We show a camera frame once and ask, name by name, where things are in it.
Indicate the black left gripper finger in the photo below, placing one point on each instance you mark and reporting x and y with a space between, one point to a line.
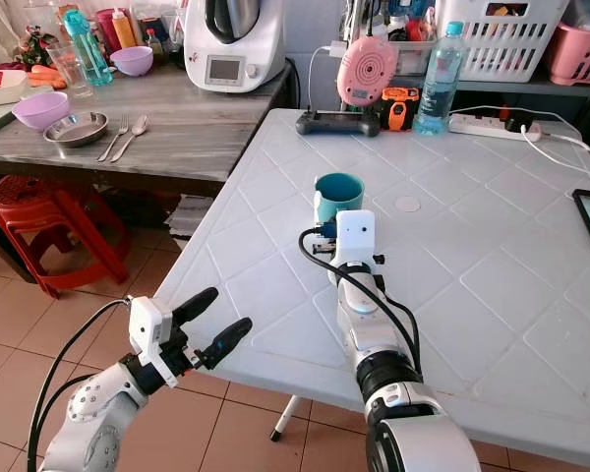
197 303
228 340

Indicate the teal mug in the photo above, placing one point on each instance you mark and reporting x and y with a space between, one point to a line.
339 195

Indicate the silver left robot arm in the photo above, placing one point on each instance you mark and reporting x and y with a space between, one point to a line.
84 418

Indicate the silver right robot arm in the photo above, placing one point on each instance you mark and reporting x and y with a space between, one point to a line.
374 334

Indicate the stack of papers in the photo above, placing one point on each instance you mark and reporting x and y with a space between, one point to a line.
190 214

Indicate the white table leg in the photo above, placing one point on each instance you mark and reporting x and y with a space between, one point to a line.
285 417

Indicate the metal fork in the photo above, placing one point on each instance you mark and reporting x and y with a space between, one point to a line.
117 141

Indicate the red plastic stool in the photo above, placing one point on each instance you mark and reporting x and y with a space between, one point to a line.
39 211

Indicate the metal spoon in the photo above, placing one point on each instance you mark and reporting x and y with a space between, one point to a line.
138 126

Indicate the round metal plate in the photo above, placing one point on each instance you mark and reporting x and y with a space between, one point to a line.
77 129

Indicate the black handheld controller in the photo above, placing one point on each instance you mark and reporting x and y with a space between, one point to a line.
337 123

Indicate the large purple plastic bowl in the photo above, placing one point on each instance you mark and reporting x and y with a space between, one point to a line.
39 108

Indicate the small purple plastic bowl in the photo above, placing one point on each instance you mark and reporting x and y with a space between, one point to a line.
132 61

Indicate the white kitchen food processor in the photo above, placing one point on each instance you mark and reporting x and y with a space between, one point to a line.
233 49

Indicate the clear drinking glass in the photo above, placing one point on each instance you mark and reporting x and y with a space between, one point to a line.
67 73

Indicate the teal drinking bottle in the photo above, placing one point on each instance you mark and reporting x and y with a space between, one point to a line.
90 54

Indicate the orange carrots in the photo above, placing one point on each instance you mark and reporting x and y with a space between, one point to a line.
46 76

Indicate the orange and black device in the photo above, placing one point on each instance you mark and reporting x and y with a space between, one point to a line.
399 108

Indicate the orange sauce bottle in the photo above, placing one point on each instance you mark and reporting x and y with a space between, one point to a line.
125 29

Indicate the red plastic jar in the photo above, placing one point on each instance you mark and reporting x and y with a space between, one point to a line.
106 29

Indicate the pink round device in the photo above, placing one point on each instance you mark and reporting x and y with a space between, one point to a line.
368 71

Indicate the clear blue water bottle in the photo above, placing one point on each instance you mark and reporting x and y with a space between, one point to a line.
441 84

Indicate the white power strip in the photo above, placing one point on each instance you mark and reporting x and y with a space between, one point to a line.
482 125

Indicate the white plastic laundry basket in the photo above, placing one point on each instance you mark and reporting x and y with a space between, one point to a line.
501 44

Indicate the pink plastic basket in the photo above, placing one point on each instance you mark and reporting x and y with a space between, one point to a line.
580 54

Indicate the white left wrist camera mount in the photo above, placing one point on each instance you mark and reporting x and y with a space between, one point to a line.
149 324

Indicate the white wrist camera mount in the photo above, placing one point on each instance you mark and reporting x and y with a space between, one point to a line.
356 234
149 324

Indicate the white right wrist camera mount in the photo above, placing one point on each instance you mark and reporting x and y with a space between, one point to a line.
356 234

